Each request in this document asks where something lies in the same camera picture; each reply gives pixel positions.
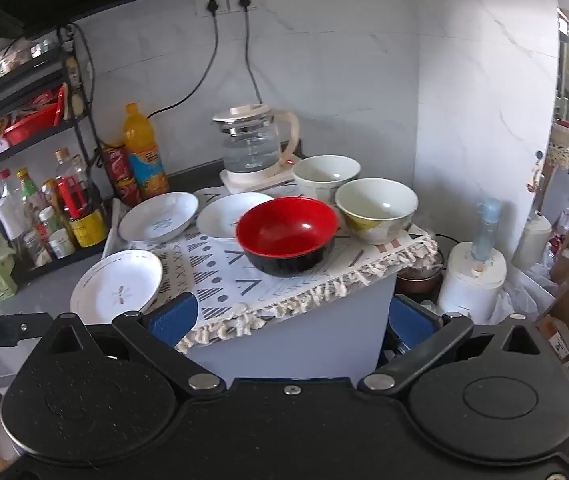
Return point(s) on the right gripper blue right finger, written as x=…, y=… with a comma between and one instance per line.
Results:
x=426, y=337

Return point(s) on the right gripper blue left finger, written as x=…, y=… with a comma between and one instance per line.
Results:
x=154, y=336

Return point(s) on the white plate brown rim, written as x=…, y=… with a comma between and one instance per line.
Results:
x=125, y=281

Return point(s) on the white plate Sweet print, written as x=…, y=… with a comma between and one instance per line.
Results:
x=159, y=218

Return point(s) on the white plate Bakery print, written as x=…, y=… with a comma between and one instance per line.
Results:
x=220, y=218

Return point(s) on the cream bowl with yellow pattern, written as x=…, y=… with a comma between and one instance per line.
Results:
x=376, y=209

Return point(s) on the red and black bowl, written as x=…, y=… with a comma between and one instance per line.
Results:
x=287, y=236

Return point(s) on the white bowl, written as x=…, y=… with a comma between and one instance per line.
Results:
x=319, y=177

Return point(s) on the dark pot with trash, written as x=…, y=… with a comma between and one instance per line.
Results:
x=422, y=280

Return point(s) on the white rice cooker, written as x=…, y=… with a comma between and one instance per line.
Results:
x=471, y=287

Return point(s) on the patterned fringed table cloth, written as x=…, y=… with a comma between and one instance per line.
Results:
x=236, y=300

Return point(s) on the white cap bottle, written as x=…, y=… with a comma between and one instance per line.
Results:
x=12, y=216

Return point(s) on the green cap sauce bottle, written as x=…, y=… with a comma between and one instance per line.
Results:
x=33, y=203

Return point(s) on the soy sauce bottle yellow label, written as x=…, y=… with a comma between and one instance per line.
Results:
x=79, y=205

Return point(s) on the light blue water bottle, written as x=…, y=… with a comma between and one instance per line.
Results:
x=489, y=214

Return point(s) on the cream kettle base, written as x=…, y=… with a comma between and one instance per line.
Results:
x=259, y=180

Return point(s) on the red snack can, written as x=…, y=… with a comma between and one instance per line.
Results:
x=117, y=166

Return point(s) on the black metal spice rack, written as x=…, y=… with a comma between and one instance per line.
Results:
x=46, y=96

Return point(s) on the orange juice bottle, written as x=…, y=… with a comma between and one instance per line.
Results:
x=143, y=154

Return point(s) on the glass electric kettle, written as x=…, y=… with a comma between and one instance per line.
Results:
x=257, y=138

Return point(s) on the red basket on rack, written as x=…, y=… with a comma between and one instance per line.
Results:
x=47, y=117

